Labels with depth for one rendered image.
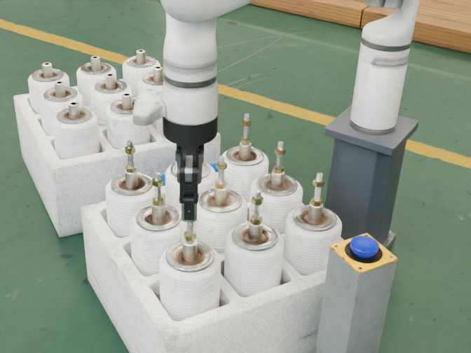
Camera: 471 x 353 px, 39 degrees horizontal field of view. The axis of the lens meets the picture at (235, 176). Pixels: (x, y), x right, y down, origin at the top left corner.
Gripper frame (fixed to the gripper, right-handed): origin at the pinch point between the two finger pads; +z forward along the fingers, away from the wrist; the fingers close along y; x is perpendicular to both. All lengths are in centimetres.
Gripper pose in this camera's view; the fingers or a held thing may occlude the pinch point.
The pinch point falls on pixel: (190, 199)
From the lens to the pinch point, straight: 98.7
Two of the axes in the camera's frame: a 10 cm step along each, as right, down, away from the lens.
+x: -10.0, -0.2, -0.4
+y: -0.3, -5.2, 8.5
